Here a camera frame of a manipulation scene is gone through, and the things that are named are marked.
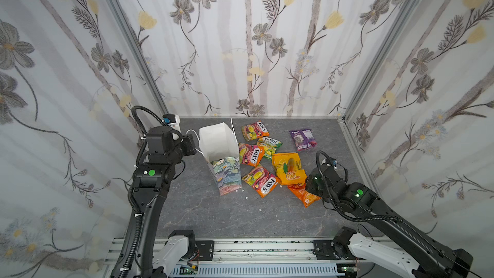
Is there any white floral paper bag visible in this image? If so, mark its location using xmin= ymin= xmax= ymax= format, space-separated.
xmin=188 ymin=120 xmax=242 ymax=196

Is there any fox's candy bag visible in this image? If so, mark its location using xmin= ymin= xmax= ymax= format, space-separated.
xmin=241 ymin=121 xmax=270 ymax=142
xmin=239 ymin=144 xmax=264 ymax=167
xmin=242 ymin=165 xmax=280 ymax=198

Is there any yellow mango snack bag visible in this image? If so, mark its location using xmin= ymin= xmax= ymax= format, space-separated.
xmin=271 ymin=153 xmax=307 ymax=185

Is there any orange corn chips bag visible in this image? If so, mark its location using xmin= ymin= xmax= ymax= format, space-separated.
xmin=288 ymin=184 xmax=321 ymax=208

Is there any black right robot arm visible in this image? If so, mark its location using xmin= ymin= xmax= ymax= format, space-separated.
xmin=306 ymin=151 xmax=473 ymax=277

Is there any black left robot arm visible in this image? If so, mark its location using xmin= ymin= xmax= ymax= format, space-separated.
xmin=111 ymin=106 xmax=197 ymax=277

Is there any Fox's candy bag top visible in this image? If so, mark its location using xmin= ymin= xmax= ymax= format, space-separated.
xmin=241 ymin=121 xmax=270 ymax=142

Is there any green Fox's spring tea bag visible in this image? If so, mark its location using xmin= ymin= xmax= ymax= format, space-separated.
xmin=257 ymin=136 xmax=283 ymax=160

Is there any purple snack packet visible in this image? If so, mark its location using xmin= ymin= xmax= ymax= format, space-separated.
xmin=289 ymin=129 xmax=317 ymax=151

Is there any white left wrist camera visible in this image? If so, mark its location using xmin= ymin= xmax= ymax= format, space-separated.
xmin=162 ymin=114 xmax=181 ymax=132

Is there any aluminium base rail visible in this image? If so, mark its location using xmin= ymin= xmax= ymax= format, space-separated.
xmin=103 ymin=237 xmax=387 ymax=278

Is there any white perforated cable duct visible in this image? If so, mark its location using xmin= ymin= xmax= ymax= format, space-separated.
xmin=170 ymin=263 xmax=346 ymax=277

